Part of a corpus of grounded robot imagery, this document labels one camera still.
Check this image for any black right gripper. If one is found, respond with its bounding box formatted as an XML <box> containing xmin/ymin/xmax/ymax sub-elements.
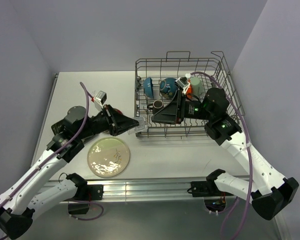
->
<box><xmin>151</xmin><ymin>89</ymin><xmax>213</xmax><ymax>124</ymax></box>

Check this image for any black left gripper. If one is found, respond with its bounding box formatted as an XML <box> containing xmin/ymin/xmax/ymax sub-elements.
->
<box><xmin>77</xmin><ymin>104</ymin><xmax>138</xmax><ymax>140</ymax></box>

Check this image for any red floral round plate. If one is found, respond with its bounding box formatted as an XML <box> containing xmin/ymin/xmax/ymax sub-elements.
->
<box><xmin>115</xmin><ymin>108</ymin><xmax>123</xmax><ymax>115</ymax></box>

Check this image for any dark brown mug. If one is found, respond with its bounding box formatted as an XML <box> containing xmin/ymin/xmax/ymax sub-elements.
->
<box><xmin>147</xmin><ymin>100</ymin><xmax>164</xmax><ymax>114</ymax></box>

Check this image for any dark bowl beige inside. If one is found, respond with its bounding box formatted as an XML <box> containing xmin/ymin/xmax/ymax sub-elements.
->
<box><xmin>160</xmin><ymin>77</ymin><xmax>178</xmax><ymax>100</ymax></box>

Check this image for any orange plastic bowl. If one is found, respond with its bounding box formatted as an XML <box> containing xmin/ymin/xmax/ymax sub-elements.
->
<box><xmin>185</xmin><ymin>84</ymin><xmax>192</xmax><ymax>95</ymax></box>

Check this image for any light green cup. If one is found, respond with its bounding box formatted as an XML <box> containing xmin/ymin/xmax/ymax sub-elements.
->
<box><xmin>190</xmin><ymin>77</ymin><xmax>204</xmax><ymax>97</ymax></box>

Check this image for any large cream round plate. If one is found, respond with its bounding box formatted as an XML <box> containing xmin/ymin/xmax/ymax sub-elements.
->
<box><xmin>87</xmin><ymin>137</ymin><xmax>131</xmax><ymax>178</ymax></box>

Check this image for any blue ceramic bowl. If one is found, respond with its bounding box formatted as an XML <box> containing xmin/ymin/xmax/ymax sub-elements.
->
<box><xmin>143</xmin><ymin>77</ymin><xmax>154</xmax><ymax>98</ymax></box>

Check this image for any clear glass cup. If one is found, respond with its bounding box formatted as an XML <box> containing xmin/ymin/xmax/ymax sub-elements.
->
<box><xmin>128</xmin><ymin>116</ymin><xmax>148</xmax><ymax>135</ymax></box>

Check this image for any black floral square plate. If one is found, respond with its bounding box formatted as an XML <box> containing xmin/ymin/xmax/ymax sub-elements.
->
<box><xmin>51</xmin><ymin>120</ymin><xmax>65</xmax><ymax>135</ymax></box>

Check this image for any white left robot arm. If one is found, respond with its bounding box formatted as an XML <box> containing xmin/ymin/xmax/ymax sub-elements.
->
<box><xmin>0</xmin><ymin>104</ymin><xmax>139</xmax><ymax>240</ymax></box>

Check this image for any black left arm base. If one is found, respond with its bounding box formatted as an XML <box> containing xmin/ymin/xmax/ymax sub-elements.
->
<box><xmin>67</xmin><ymin>184</ymin><xmax>104</xmax><ymax>218</ymax></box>

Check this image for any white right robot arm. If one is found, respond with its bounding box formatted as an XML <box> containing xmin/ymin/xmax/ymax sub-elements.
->
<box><xmin>151</xmin><ymin>87</ymin><xmax>299</xmax><ymax>220</ymax></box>

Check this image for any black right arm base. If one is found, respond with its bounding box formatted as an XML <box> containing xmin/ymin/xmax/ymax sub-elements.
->
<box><xmin>187</xmin><ymin>180</ymin><xmax>232</xmax><ymax>215</ymax></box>

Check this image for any grey wire dish rack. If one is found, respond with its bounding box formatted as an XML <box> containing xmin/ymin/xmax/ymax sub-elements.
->
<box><xmin>134</xmin><ymin>51</ymin><xmax>244</xmax><ymax>140</ymax></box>

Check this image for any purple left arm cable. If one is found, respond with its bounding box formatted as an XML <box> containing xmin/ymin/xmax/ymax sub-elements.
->
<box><xmin>0</xmin><ymin>81</ymin><xmax>105</xmax><ymax>240</ymax></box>

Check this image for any aluminium frame rail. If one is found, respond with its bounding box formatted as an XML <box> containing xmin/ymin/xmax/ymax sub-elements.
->
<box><xmin>2</xmin><ymin>172</ymin><xmax>290</xmax><ymax>240</ymax></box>

